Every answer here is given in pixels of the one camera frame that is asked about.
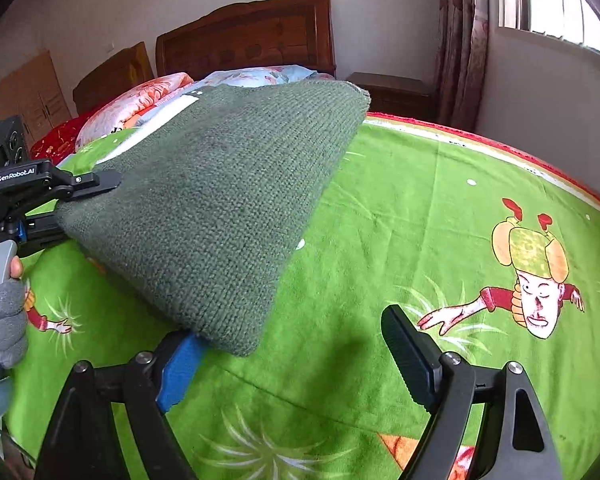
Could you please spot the barred window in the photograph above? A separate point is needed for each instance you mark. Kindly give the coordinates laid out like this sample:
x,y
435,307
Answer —
x,y
573,21

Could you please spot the dark wooden nightstand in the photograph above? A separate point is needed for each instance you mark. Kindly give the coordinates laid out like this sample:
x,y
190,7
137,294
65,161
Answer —
x,y
397,96

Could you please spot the small wooden headboard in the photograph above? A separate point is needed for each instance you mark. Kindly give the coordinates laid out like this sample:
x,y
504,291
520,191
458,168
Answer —
x,y
122,72

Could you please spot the light wooden wardrobe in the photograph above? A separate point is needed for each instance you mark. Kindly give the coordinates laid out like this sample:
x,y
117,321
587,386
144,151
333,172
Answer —
x,y
33,93

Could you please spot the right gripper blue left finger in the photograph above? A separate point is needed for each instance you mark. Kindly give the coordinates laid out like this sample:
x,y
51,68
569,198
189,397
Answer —
x,y
177,358

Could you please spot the blue floral quilt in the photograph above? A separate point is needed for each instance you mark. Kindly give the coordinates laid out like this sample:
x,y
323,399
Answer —
x,y
166,108

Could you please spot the large wooden headboard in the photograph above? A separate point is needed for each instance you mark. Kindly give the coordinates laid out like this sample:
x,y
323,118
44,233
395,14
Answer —
x,y
251,34

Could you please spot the red floral curtain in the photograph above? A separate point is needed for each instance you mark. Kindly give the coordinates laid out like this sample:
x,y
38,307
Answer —
x,y
461,62

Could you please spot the left gloved hand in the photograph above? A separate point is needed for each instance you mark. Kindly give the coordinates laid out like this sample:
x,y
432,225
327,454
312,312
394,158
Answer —
x,y
13,318

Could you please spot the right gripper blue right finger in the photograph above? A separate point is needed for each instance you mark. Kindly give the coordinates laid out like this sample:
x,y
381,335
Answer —
x,y
416,355

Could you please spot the pink floral quilt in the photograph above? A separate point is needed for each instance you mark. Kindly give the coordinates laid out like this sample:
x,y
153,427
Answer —
x,y
125,110

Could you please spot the green cartoon bed sheet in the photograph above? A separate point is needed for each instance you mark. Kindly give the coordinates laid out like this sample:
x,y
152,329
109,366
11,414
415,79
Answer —
x,y
424,219

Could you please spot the red bedding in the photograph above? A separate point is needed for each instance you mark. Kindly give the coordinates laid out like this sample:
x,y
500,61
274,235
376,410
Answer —
x,y
60,142

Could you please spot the green and white knit sweater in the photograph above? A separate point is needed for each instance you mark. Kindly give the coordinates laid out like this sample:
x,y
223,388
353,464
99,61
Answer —
x,y
212,205

